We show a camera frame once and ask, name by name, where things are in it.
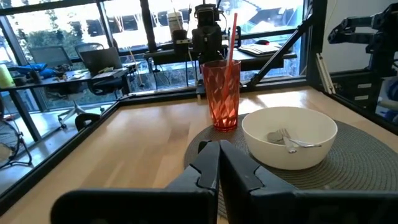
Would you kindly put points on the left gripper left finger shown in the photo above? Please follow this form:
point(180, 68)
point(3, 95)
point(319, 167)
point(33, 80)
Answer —
point(199, 174)

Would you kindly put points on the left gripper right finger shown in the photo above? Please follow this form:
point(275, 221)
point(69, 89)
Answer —
point(239, 180)

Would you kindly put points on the red drinking straw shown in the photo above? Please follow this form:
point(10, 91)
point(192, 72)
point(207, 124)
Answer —
point(232, 37)

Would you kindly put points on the white bowl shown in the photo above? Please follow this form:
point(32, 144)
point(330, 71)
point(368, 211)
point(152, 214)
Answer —
point(280, 158)

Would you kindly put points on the silver metal spoon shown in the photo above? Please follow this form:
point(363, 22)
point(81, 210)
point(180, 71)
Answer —
point(274, 137)

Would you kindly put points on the red faceted plastic cup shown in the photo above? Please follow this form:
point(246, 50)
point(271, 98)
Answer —
point(217, 102)

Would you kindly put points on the black background robot arm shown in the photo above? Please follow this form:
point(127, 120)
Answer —
point(382, 43)

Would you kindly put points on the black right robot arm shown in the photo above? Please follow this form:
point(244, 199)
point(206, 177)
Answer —
point(180, 46)

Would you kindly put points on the white cylinder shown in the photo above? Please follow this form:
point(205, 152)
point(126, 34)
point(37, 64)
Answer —
point(175, 20)

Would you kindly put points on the stack of papers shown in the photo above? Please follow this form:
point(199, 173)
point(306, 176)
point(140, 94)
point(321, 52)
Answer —
point(258, 49)

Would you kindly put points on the black desk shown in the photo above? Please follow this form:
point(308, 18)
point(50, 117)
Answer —
point(46, 81)
point(273, 59)

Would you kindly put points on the black office chair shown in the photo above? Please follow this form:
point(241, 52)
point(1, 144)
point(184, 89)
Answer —
point(99, 59)

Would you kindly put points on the grey round woven placemat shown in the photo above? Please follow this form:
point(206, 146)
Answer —
point(357, 161)

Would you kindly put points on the black rounded object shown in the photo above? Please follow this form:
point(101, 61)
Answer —
point(87, 117)

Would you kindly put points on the white metal bars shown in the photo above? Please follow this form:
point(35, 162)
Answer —
point(326, 77)

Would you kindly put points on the black drawer cabinet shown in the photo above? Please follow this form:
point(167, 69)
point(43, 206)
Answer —
point(345, 90)

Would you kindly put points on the grey office chair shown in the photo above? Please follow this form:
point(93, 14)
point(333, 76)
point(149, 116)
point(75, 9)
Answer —
point(49, 56)

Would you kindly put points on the blue white bundle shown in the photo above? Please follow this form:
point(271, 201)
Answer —
point(388, 99)

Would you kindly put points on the blue cloth bundle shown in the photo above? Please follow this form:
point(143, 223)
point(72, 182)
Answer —
point(34, 70)

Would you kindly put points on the dark mug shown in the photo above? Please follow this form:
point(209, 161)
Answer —
point(20, 80)

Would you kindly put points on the black floor fan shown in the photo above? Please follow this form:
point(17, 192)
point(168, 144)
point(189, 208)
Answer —
point(7, 137)

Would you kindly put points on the yellow-green roll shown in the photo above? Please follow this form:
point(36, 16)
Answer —
point(6, 76)

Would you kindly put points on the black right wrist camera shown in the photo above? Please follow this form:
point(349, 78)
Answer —
point(206, 15)

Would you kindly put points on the black window frame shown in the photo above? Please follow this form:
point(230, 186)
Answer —
point(147, 25)

